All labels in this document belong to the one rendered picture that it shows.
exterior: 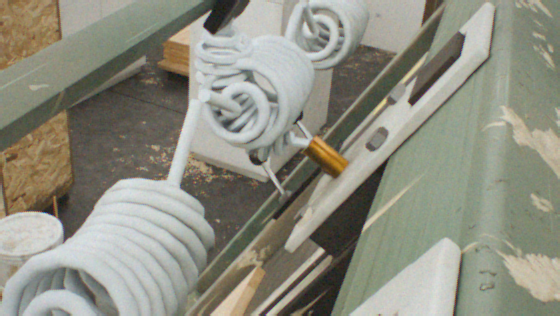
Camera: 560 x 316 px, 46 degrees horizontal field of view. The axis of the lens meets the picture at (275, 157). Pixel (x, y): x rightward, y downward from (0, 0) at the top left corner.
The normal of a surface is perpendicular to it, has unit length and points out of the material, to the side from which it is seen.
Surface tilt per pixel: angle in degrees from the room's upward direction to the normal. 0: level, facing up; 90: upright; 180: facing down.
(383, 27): 90
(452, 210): 60
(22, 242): 0
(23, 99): 30
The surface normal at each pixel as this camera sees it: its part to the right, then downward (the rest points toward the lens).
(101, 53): 0.54, -0.64
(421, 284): -0.78, -0.62
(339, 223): -0.32, 0.45
